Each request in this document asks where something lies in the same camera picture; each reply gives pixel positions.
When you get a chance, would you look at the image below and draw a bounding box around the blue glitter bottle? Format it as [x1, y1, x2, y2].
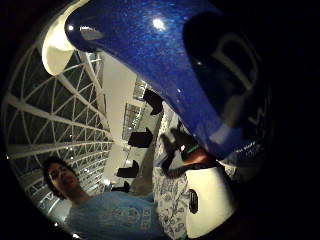
[64, 0, 278, 168]

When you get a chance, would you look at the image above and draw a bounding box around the black oval disc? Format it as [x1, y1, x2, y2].
[188, 188, 200, 215]

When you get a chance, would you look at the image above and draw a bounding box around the the person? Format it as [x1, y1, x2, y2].
[42, 155, 169, 240]

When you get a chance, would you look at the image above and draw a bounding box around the black chair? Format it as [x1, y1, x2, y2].
[127, 127, 154, 149]
[142, 88, 165, 116]
[111, 180, 131, 194]
[116, 159, 140, 179]

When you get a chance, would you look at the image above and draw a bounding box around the blue floral white tablecloth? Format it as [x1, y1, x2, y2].
[151, 109, 192, 240]

